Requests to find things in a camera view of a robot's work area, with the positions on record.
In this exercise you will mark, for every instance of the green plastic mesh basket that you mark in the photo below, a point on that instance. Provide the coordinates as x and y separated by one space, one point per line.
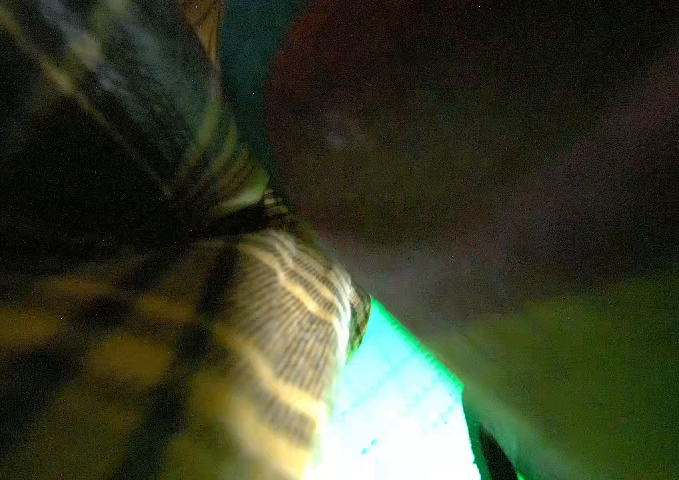
576 384

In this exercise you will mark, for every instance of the yellow plaid shirt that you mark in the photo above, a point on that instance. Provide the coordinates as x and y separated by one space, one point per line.
162 313

